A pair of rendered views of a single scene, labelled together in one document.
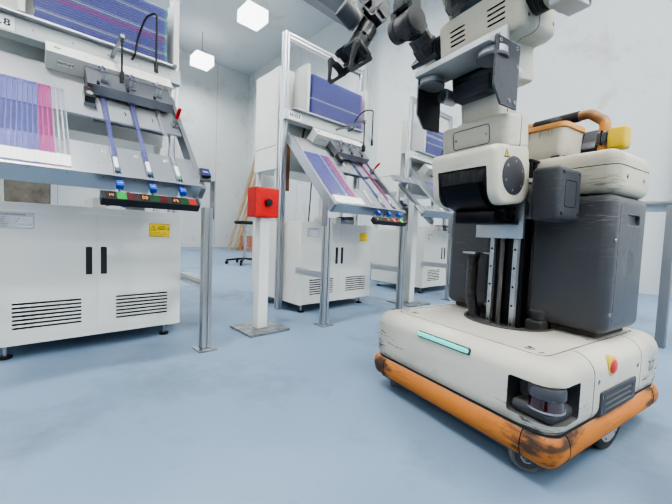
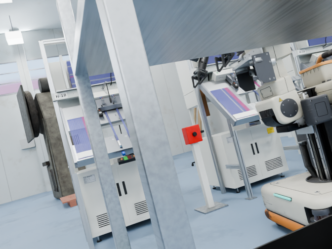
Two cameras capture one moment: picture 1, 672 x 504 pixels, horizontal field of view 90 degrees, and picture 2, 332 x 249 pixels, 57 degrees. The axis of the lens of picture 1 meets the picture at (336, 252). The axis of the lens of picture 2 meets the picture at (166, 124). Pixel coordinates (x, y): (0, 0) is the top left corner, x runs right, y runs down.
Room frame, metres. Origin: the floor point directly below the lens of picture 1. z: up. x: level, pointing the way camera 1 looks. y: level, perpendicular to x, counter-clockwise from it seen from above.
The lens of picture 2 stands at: (-0.86, -0.50, 0.74)
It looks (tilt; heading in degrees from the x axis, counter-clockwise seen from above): 2 degrees up; 23
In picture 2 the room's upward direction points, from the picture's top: 14 degrees counter-clockwise
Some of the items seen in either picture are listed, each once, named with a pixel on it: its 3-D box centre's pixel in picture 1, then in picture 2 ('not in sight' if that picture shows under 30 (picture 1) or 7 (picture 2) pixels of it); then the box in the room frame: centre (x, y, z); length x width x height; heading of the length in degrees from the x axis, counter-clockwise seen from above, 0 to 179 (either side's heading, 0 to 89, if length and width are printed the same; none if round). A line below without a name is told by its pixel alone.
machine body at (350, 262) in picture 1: (311, 262); (239, 156); (2.67, 0.19, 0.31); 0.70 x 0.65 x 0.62; 133
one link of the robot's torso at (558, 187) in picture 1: (504, 195); (293, 115); (0.99, -0.49, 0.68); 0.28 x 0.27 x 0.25; 32
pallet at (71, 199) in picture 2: not in sight; (97, 192); (3.78, 3.14, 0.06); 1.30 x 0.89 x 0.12; 134
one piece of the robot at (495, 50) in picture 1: (465, 81); (254, 68); (0.97, -0.35, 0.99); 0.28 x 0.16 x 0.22; 32
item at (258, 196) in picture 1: (261, 259); (200, 167); (1.84, 0.41, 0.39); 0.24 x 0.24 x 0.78; 43
